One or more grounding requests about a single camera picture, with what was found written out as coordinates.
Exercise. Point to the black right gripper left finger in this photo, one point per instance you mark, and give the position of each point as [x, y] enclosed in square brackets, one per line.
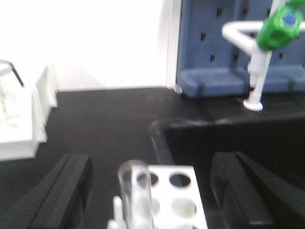
[58, 201]

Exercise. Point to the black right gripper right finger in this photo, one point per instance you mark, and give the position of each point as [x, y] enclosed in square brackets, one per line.
[251, 197]

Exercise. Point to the clear glass test tube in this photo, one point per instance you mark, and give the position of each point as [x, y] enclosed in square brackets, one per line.
[135, 183]

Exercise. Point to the white test tube rack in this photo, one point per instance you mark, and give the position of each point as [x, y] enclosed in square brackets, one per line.
[176, 200]

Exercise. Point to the black lab sink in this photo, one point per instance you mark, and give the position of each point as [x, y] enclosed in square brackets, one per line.
[277, 145]

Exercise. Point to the right white storage bin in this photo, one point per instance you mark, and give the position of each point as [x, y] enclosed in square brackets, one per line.
[27, 96]

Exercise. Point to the white gooseneck lab faucet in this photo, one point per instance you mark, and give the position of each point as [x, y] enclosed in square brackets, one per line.
[258, 39]

